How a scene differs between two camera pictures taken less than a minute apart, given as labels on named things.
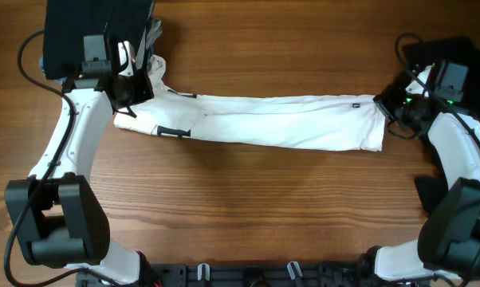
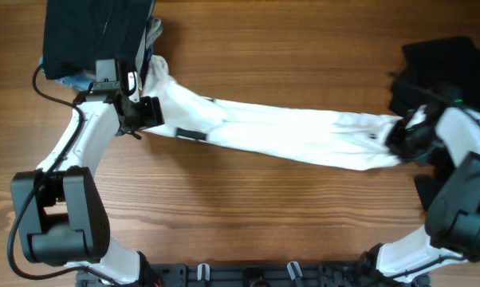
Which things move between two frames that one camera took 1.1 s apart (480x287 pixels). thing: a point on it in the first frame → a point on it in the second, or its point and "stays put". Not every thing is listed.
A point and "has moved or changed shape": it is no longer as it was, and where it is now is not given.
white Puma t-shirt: [352, 122] has moved or changed shape
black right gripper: [385, 101] → [393, 142]
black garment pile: [477, 64] stays put
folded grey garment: [151, 32] stays put
